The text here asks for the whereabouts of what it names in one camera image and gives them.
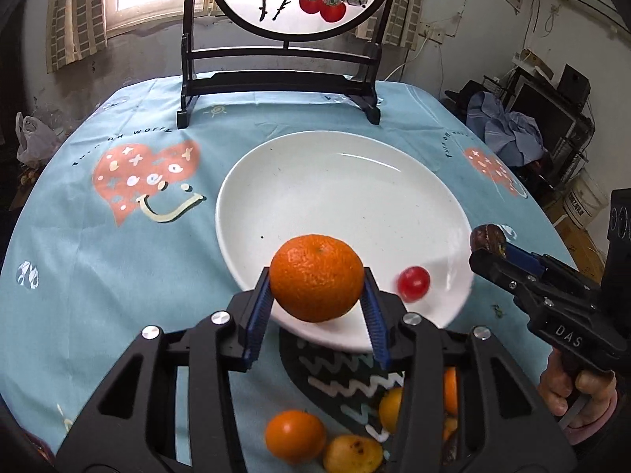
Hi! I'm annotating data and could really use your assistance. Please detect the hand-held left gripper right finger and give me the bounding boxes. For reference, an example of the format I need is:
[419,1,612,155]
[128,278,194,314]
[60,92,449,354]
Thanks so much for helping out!
[362,266,577,473]

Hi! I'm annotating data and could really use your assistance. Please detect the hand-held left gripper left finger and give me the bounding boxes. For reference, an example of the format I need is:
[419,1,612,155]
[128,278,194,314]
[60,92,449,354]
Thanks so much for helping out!
[56,266,273,473]

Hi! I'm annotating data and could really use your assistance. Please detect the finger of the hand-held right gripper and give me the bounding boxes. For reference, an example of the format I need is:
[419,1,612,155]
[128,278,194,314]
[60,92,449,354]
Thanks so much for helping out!
[468,249,558,316]
[505,242,582,281]

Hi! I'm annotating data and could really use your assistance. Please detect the dark water chestnut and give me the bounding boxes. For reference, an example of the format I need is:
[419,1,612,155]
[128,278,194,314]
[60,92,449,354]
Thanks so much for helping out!
[470,224,508,258]

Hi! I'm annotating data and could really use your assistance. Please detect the red cherry tomato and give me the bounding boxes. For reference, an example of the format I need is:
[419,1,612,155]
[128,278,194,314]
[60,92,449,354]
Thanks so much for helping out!
[397,266,431,303]

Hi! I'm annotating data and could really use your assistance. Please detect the large orange mandarin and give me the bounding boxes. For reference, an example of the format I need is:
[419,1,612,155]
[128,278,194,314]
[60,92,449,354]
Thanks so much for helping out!
[269,234,366,323]

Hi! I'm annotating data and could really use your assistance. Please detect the small orange tangerine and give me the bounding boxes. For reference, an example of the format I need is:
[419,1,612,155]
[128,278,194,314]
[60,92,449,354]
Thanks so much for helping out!
[265,409,327,465]
[442,367,459,417]
[379,387,406,434]

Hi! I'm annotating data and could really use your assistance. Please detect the round yellow loquat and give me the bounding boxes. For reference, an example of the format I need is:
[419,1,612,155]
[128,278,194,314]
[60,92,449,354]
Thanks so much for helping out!
[323,434,384,473]

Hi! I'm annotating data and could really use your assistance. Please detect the white oval plate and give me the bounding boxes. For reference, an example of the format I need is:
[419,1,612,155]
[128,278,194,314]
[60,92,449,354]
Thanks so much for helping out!
[215,130,475,354]

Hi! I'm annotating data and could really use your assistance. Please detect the person's right hand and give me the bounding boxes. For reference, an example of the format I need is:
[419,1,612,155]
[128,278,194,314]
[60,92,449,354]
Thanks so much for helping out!
[538,347,619,429]

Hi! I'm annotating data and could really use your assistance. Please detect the white plastic bucket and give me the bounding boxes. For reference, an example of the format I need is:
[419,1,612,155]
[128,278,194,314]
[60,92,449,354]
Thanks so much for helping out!
[562,170,612,230]

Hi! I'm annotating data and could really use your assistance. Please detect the blue grey clothes pile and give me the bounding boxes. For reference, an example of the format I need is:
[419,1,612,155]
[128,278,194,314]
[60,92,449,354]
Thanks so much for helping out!
[466,91,549,167]

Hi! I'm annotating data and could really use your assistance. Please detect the light blue printed tablecloth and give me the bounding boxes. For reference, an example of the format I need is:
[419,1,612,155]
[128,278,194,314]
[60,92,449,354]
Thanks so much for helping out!
[0,71,607,473]

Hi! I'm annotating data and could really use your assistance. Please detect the black monitor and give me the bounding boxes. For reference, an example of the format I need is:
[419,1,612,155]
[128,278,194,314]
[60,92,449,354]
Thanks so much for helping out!
[508,79,583,158]

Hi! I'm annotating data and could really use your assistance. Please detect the black speaker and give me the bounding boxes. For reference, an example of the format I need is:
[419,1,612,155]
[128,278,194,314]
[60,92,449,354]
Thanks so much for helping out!
[559,64,591,106]

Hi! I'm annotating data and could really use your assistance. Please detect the round painted screen on stand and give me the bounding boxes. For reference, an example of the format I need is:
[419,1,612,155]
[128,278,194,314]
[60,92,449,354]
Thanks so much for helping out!
[176,0,398,130]

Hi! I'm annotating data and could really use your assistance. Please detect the brick pattern curtain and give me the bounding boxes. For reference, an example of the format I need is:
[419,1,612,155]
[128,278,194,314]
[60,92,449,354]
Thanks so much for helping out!
[47,0,119,72]
[355,0,432,49]

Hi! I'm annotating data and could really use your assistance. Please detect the white plastic bag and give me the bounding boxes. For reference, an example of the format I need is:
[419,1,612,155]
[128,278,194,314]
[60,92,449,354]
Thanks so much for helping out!
[16,112,65,166]

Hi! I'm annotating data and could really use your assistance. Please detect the white power cable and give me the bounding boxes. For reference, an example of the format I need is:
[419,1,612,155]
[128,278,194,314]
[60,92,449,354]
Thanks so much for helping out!
[385,39,431,82]

